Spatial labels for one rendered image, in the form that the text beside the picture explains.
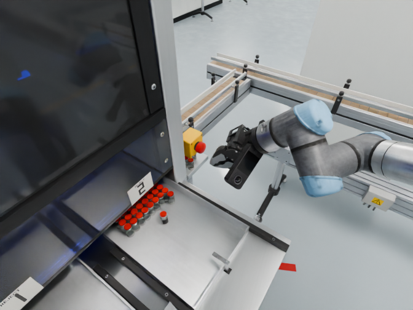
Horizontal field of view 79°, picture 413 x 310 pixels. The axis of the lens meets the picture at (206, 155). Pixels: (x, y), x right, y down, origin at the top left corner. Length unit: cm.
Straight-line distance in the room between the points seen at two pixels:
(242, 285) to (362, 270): 128
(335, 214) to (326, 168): 154
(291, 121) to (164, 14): 34
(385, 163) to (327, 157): 10
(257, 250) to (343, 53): 142
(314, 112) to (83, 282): 69
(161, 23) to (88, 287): 65
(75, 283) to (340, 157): 70
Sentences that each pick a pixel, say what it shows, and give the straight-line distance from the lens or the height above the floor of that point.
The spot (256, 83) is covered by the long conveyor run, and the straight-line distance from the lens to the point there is 141.
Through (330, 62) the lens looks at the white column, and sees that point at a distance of 191.
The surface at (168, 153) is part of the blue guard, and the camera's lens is 75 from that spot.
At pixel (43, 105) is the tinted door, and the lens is 48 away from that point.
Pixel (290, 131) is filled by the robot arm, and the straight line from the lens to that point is 55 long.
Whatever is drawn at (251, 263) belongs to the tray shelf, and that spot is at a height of 88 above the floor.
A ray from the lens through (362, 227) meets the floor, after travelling 210.
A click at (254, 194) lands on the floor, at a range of 200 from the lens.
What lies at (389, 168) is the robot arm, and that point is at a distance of 59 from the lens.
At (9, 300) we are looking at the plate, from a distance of 67.
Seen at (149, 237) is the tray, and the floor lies 88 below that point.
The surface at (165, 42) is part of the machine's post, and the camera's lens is 61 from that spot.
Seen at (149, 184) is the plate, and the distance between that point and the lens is 74.
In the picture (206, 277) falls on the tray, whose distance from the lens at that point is 74.
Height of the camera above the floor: 157
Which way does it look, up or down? 45 degrees down
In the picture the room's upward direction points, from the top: straight up
